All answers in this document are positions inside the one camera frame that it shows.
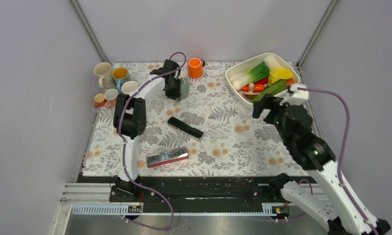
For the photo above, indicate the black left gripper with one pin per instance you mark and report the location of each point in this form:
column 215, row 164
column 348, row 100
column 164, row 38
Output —
column 174, row 95

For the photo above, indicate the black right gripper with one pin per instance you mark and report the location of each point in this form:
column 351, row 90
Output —
column 267, row 102

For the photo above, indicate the large orange mug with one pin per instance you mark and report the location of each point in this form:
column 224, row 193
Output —
column 195, row 68

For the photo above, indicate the light pink mug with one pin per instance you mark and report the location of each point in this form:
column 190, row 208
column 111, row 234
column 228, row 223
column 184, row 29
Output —
column 129, row 87

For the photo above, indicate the salmon pink printed mug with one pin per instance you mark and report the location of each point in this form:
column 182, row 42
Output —
column 110, row 95

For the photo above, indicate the cream ceramic mug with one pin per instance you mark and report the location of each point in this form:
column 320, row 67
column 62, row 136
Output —
column 103, row 71

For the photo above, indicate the small orange cup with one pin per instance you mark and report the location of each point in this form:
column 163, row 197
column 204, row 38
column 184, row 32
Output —
column 99, row 100

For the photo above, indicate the green ceramic mug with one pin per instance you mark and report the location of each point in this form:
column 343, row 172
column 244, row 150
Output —
column 184, row 89

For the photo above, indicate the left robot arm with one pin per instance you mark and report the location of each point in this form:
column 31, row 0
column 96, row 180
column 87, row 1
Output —
column 130, row 117

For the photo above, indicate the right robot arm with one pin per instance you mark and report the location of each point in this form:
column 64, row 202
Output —
column 346, row 214

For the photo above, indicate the black rectangular box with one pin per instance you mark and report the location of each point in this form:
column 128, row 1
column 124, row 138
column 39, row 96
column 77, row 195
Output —
column 185, row 128

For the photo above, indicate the wooden toy mushroom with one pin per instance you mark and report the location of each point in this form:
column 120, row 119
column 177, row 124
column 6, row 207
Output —
column 250, row 94

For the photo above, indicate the orange toy carrot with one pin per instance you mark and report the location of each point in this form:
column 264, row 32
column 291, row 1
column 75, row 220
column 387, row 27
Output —
column 262, row 84

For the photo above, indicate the yellow toy cabbage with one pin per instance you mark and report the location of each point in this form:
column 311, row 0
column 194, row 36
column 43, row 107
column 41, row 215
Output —
column 276, row 71

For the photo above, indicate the floral tablecloth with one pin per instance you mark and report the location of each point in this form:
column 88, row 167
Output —
column 234, row 143

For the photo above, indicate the silver red stapler box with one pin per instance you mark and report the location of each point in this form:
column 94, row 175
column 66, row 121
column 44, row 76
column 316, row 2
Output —
column 167, row 157

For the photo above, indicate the white plastic basin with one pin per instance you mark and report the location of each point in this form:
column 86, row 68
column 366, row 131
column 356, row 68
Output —
column 250, row 64

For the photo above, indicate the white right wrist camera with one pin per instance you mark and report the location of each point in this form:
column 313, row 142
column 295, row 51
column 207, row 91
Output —
column 298, row 95

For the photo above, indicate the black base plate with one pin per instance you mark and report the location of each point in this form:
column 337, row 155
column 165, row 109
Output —
column 196, row 194

